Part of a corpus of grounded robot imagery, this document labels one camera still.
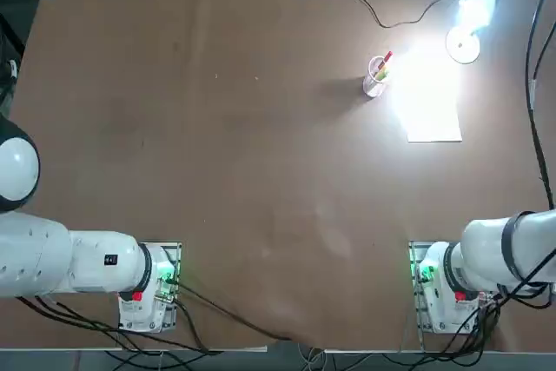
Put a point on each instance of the green highlighter pen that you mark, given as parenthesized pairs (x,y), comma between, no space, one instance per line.
(382,75)

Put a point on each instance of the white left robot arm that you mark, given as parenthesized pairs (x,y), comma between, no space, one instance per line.
(39,253)

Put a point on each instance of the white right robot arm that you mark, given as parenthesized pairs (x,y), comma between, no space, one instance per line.
(482,236)

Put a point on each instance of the white paper sheet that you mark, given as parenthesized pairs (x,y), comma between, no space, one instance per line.
(434,127)

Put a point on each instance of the red marker pen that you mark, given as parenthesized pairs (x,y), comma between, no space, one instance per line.
(388,57)

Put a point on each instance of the white gooseneck desk lamp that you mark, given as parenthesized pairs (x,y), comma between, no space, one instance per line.
(464,45)

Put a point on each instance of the white pen holder cup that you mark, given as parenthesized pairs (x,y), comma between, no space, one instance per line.
(373,88)

